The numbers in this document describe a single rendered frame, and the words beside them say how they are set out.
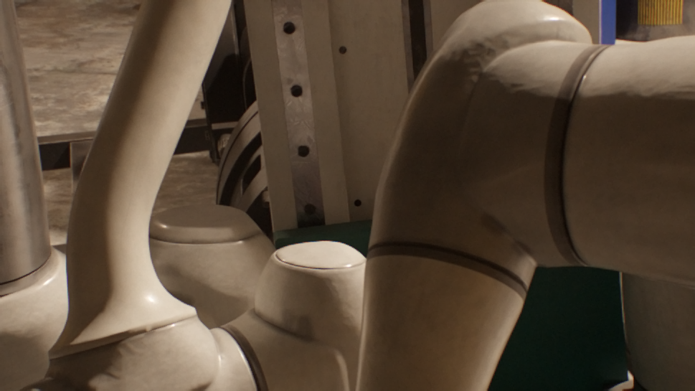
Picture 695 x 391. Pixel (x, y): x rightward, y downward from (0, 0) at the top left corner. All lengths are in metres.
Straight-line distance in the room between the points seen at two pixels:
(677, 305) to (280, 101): 0.42
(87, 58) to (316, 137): 6.79
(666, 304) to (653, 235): 0.63
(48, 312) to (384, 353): 0.50
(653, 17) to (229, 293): 4.49
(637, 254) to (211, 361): 0.36
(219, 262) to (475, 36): 0.53
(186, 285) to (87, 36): 7.41
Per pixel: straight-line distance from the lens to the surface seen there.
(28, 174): 1.37
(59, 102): 7.64
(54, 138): 4.76
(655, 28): 5.89
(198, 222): 1.51
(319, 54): 1.61
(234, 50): 4.08
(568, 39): 1.02
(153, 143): 1.20
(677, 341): 1.57
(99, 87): 7.84
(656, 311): 1.57
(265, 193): 2.78
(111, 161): 1.20
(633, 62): 0.96
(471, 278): 0.96
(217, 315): 1.48
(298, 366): 1.20
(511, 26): 1.01
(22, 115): 1.36
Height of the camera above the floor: 1.92
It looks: 19 degrees down
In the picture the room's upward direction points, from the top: 6 degrees counter-clockwise
